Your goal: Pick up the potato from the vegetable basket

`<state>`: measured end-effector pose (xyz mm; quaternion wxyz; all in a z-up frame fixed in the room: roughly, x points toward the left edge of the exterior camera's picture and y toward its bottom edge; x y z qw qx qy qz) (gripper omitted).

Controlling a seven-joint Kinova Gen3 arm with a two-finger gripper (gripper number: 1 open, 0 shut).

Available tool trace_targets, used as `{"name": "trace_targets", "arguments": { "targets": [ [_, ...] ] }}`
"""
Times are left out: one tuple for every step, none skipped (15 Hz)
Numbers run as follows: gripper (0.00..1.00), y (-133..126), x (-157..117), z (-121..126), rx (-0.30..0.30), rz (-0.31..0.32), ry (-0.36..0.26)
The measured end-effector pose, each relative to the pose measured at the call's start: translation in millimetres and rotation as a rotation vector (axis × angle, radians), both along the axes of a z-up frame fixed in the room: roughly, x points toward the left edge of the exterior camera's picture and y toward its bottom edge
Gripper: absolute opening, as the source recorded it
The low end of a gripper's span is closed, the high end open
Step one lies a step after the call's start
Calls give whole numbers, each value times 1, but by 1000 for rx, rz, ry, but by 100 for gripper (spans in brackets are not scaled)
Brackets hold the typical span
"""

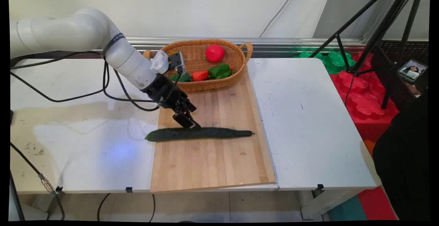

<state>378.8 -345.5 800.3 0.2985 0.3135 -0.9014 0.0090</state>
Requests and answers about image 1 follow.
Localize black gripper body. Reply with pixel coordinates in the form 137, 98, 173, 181
141, 75, 188, 112

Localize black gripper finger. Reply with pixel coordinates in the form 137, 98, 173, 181
173, 111, 193, 129
181, 99, 202, 129

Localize smartphone with lit screen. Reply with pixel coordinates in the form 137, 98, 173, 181
398, 59, 428, 83

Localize person's hand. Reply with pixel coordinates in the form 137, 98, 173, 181
405, 82, 422, 98

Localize dark green toy pepper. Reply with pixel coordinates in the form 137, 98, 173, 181
170, 72, 192, 83

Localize long dark green cucumber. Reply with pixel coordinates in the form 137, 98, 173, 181
145, 127, 255, 142

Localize red toy pepper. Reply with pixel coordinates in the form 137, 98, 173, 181
191, 67, 234, 82

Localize bright green toy pepper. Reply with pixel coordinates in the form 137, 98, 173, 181
207, 63, 233, 80

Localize oval wicker basket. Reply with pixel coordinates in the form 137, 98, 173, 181
143, 39, 253, 93

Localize bamboo cutting board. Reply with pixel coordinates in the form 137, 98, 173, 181
150, 69, 276, 194

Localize red toy tomato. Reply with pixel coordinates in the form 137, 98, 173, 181
205, 44, 225, 63

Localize green foam blocks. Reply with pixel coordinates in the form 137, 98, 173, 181
293, 49, 357, 75

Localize white table leg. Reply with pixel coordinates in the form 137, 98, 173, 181
298, 188, 361, 220

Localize red foam blocks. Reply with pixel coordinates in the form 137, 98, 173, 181
329, 52, 400, 143

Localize black pole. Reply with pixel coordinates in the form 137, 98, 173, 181
10, 171, 25, 222

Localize teal foam floor mat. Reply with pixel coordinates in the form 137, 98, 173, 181
328, 195, 368, 222

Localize red foam floor mat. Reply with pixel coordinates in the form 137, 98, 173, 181
358, 186, 397, 221

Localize person in black clothes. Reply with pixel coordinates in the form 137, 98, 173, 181
372, 79, 429, 222

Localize black mesh crate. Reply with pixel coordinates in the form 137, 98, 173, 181
371, 40, 429, 100

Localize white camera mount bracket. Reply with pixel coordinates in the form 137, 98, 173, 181
151, 50, 170, 75

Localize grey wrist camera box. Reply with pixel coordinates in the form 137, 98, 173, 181
168, 52, 187, 75

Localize black camera cable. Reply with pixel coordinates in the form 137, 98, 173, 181
103, 61, 183, 112

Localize black strap on arm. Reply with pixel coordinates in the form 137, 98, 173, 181
101, 33, 126, 59

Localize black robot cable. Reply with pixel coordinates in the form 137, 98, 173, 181
10, 51, 110, 103

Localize black cable under table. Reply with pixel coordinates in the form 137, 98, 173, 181
97, 193, 156, 223

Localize aluminium window rail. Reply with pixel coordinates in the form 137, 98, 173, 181
34, 37, 429, 59

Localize black cable with metal connector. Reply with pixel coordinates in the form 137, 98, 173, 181
10, 143, 66, 220

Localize black camera tripod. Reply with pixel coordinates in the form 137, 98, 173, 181
309, 0, 426, 110

